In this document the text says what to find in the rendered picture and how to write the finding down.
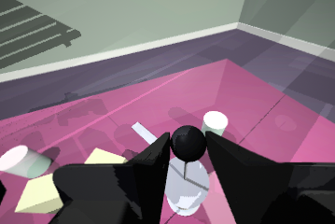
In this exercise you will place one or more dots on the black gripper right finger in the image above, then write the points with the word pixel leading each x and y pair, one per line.
pixel 261 191

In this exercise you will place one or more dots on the grey flat bar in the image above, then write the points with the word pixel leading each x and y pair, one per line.
pixel 143 132

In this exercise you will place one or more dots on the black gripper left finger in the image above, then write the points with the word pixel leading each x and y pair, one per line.
pixel 140 181

